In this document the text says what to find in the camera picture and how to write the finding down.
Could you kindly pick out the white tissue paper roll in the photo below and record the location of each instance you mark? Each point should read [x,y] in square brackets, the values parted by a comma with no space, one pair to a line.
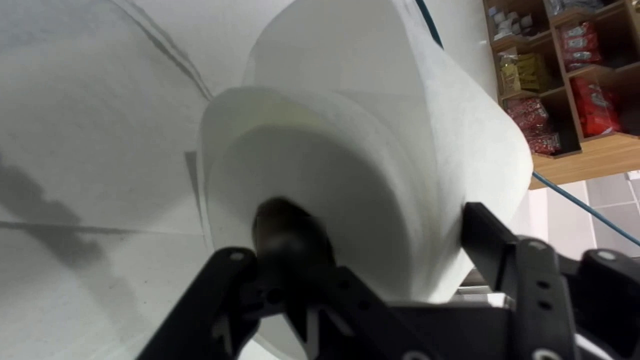
[347,132]

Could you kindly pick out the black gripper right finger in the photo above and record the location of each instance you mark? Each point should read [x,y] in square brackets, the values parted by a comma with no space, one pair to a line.
[541,293]

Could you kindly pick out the bright red snack packet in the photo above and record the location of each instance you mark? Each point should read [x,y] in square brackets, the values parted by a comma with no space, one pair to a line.
[594,107]
[580,45]

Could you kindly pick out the yellow olive snack packet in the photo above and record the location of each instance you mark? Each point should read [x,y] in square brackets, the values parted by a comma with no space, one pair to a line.
[522,72]

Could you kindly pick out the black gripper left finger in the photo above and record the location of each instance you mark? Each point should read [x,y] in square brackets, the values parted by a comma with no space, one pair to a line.
[201,312]

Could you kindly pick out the wooden cubby shelf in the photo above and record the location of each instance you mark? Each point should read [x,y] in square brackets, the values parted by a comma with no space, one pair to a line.
[600,156]

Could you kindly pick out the white small snack packets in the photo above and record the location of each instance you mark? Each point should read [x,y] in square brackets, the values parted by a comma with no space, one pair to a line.
[508,23]

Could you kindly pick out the dark red snack packet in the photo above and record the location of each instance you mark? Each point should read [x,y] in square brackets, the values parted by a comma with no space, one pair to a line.
[533,122]

